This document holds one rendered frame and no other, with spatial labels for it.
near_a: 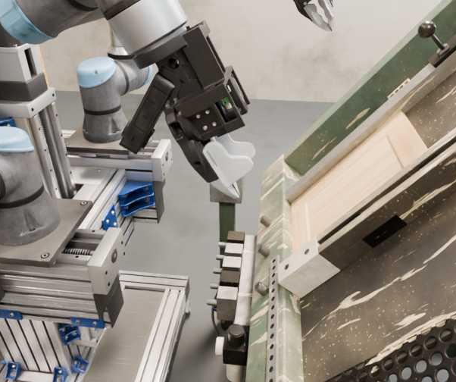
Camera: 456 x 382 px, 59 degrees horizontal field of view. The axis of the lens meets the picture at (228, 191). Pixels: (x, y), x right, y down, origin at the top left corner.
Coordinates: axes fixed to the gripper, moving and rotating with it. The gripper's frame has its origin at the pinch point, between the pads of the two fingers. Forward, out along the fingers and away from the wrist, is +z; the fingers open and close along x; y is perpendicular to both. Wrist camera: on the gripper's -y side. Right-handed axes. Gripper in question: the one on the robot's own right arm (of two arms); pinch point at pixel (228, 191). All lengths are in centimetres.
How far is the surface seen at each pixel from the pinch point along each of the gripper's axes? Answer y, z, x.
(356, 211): 11.5, 28.8, 26.3
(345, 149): 12, 32, 60
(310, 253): -0.7, 34.1, 23.8
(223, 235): -45, 60, 80
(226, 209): -38, 50, 80
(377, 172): 18, 32, 43
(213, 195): -38, 40, 77
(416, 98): 33, 25, 60
